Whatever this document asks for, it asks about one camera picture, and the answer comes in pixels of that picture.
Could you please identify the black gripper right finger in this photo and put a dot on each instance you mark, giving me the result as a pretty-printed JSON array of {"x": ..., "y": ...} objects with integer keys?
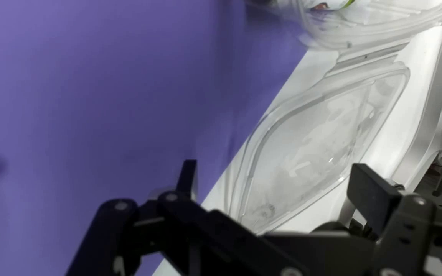
[{"x": 394, "y": 220}]

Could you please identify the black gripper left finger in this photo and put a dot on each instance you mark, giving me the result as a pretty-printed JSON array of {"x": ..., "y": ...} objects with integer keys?
[{"x": 144, "y": 231}]

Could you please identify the clear plastic box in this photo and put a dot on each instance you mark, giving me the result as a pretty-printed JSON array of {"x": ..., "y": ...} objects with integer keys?
[{"x": 383, "y": 21}]

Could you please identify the purple mat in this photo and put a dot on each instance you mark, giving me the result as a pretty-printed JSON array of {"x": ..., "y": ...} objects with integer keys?
[{"x": 103, "y": 93}]

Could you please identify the white labelled tube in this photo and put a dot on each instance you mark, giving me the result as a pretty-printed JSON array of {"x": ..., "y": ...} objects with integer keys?
[{"x": 328, "y": 7}]

